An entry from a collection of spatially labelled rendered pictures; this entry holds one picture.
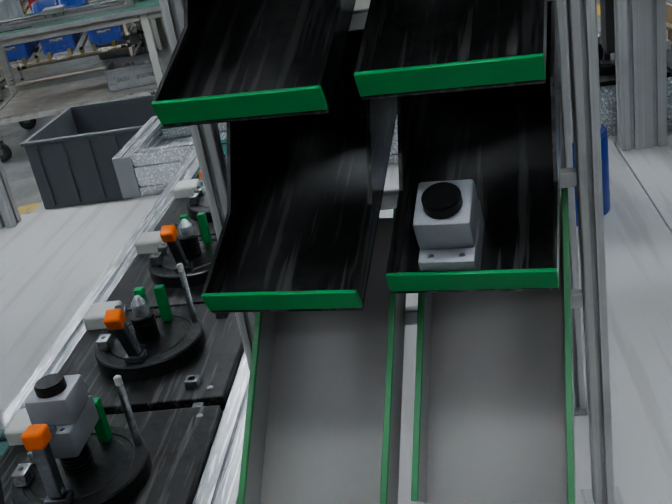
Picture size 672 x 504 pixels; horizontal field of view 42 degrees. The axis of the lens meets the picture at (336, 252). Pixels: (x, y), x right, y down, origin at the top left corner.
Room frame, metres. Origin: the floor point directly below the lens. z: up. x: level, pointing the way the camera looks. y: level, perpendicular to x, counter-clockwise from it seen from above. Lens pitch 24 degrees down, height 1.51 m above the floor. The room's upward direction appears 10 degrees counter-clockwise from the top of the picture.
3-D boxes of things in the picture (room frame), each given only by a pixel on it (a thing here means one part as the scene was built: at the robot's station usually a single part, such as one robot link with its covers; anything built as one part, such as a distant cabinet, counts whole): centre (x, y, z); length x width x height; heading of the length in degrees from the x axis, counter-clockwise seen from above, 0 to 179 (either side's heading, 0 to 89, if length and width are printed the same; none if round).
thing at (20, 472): (0.73, 0.35, 1.00); 0.02 x 0.01 x 0.02; 171
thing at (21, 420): (0.85, 0.38, 0.97); 0.05 x 0.05 x 0.04; 81
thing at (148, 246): (1.23, 0.22, 1.01); 0.24 x 0.24 x 0.13; 81
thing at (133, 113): (2.86, 0.58, 0.73); 0.62 x 0.42 x 0.23; 81
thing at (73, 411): (0.75, 0.30, 1.06); 0.08 x 0.04 x 0.07; 171
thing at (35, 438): (0.69, 0.30, 1.04); 0.04 x 0.02 x 0.08; 171
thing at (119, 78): (6.15, 1.03, 0.36); 0.60 x 0.40 x 0.15; 92
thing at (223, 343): (0.99, 0.26, 1.01); 0.24 x 0.24 x 0.13; 81
